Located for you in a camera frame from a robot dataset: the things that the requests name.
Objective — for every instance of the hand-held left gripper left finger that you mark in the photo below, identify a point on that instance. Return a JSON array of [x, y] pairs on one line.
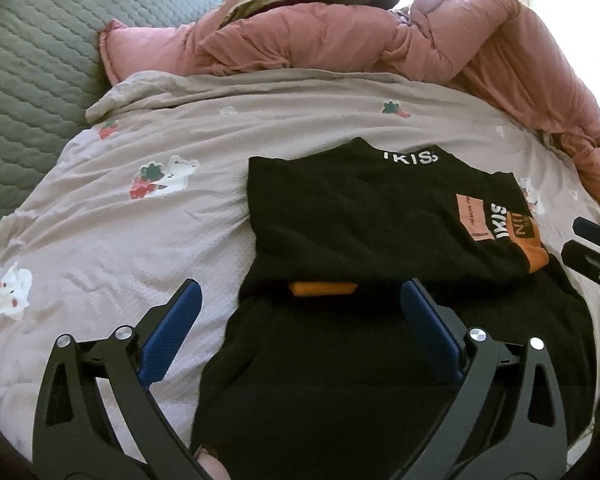
[[172, 337]]

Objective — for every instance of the person's left hand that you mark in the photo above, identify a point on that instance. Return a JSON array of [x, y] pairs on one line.
[[212, 467]]

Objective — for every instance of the black sweater with orange cuffs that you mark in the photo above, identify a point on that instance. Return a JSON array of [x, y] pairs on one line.
[[380, 220]]

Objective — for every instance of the pinkish printed bed sheet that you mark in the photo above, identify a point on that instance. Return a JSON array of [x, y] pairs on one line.
[[130, 240]]

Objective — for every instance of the grey quilted headboard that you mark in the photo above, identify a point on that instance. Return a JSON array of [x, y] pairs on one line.
[[35, 50]]

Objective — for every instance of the pink pillow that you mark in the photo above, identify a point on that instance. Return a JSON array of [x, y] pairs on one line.
[[145, 52]]

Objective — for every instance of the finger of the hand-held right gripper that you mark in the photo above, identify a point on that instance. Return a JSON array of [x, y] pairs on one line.
[[592, 230], [587, 260]]

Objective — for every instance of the pink quilt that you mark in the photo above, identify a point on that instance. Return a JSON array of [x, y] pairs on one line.
[[455, 40]]

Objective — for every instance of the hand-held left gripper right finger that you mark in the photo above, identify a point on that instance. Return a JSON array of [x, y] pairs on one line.
[[432, 335]]

